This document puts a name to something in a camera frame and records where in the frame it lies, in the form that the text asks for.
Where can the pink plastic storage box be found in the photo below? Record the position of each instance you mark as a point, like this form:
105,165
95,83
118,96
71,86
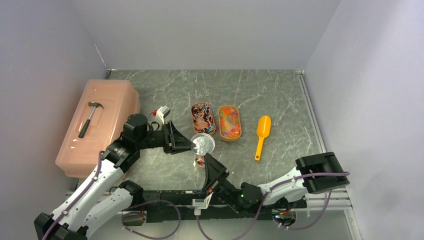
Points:
78,157

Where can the black hammer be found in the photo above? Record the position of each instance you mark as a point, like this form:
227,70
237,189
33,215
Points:
85,127

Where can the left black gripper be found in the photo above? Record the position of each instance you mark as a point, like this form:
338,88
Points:
173,138

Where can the black base frame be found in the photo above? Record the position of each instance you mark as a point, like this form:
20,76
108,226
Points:
155,205

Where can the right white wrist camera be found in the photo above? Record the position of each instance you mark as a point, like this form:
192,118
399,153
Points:
201,204

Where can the orange plastic scoop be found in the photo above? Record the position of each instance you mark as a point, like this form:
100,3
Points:
262,131

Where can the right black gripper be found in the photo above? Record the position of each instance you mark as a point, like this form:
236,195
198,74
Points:
215,172

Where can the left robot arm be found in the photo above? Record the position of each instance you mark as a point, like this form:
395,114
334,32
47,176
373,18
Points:
82,213

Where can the aluminium table rail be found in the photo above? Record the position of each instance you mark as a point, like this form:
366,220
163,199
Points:
348,211

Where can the tray of gummy candies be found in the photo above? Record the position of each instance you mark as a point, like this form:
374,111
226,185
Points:
230,129

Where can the clear plastic jar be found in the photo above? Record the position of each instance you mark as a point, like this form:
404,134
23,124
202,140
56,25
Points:
199,161

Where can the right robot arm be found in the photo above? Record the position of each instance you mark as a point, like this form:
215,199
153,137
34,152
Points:
313,174

